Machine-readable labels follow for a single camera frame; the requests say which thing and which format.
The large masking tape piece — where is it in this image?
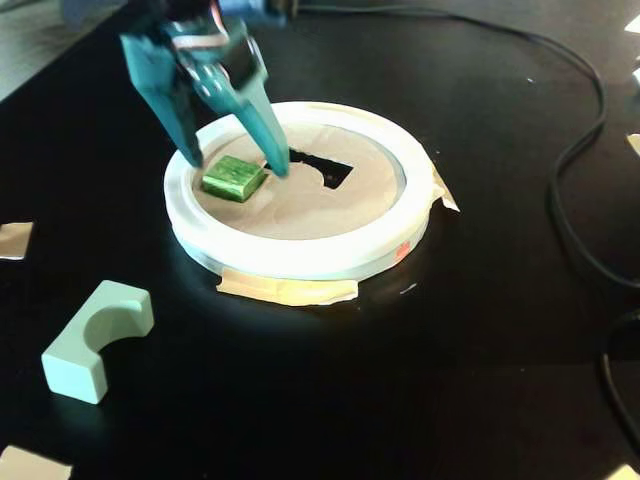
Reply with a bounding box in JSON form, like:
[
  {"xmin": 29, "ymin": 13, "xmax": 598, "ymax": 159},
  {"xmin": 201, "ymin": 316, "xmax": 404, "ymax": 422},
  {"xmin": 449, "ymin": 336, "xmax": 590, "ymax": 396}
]
[{"xmin": 0, "ymin": 444, "xmax": 75, "ymax": 480}]

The square masking tape piece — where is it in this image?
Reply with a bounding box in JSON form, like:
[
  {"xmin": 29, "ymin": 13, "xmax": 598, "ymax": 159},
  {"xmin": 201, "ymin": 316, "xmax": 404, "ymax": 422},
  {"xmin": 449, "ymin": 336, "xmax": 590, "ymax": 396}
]
[{"xmin": 0, "ymin": 221, "xmax": 35, "ymax": 261}]

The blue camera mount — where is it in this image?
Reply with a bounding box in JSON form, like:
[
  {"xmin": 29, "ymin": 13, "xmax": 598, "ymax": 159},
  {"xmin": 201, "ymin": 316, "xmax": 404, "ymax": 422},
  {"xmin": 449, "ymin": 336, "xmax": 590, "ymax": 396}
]
[{"xmin": 219, "ymin": 0, "xmax": 289, "ymax": 27}]

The tan cardboard lid with holes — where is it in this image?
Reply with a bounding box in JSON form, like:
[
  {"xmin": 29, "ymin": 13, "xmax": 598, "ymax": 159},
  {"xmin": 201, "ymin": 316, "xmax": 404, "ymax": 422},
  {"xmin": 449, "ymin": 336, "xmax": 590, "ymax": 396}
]
[{"xmin": 192, "ymin": 122, "xmax": 401, "ymax": 241}]

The white round sorter ring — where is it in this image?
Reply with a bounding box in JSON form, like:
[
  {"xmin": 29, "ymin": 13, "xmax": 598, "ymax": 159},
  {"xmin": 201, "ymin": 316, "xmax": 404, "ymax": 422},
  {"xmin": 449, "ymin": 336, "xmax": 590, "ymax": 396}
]
[{"xmin": 163, "ymin": 99, "xmax": 434, "ymax": 281}]

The teal gripper with servo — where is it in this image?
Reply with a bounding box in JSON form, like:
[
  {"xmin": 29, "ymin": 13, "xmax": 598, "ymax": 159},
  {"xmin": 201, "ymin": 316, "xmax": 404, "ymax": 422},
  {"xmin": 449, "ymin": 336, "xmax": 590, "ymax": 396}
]
[{"xmin": 119, "ymin": 18, "xmax": 292, "ymax": 180}]

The pale green arch block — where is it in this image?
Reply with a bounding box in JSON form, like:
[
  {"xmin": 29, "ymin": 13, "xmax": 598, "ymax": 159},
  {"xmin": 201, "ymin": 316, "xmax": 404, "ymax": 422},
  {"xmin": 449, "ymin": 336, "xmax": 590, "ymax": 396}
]
[{"xmin": 41, "ymin": 279, "xmax": 155, "ymax": 406}]

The looped black cable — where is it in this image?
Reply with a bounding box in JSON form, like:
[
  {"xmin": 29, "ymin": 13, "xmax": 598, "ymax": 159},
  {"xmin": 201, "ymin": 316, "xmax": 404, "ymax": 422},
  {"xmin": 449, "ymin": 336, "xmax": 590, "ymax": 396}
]
[{"xmin": 601, "ymin": 307, "xmax": 640, "ymax": 446}]

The green square wooden block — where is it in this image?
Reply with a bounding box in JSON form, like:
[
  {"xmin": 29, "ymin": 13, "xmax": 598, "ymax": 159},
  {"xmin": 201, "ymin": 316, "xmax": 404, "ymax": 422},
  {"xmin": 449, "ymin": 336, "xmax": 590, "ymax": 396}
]
[{"xmin": 201, "ymin": 154, "xmax": 266, "ymax": 204}]

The long masking tape strip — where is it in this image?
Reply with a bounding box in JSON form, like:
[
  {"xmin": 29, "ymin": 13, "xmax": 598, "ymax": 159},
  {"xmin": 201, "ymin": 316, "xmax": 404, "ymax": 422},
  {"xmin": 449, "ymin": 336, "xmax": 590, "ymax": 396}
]
[{"xmin": 215, "ymin": 268, "xmax": 360, "ymax": 307}]

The crumpled masking tape strip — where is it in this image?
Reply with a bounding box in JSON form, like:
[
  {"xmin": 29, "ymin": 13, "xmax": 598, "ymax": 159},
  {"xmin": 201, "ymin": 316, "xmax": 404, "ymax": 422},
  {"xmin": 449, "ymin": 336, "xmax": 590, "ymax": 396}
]
[{"xmin": 427, "ymin": 152, "xmax": 461, "ymax": 214}]

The red and white servo wire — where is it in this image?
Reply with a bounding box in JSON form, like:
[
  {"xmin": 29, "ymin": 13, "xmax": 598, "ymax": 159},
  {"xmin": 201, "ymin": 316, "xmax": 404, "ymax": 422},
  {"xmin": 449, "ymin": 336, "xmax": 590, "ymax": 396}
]
[{"xmin": 172, "ymin": 0, "xmax": 241, "ymax": 51}]

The thick black cable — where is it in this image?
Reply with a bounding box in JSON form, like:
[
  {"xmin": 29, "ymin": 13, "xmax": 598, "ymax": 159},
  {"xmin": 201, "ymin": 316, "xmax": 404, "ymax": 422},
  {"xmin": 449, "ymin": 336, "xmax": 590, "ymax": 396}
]
[{"xmin": 294, "ymin": 2, "xmax": 640, "ymax": 289}]

